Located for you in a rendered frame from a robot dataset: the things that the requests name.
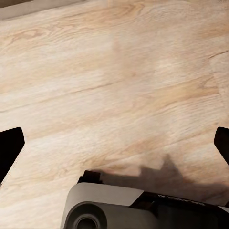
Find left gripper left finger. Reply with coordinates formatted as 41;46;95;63
0;127;25;184

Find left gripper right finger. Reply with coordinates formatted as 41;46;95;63
214;127;229;165

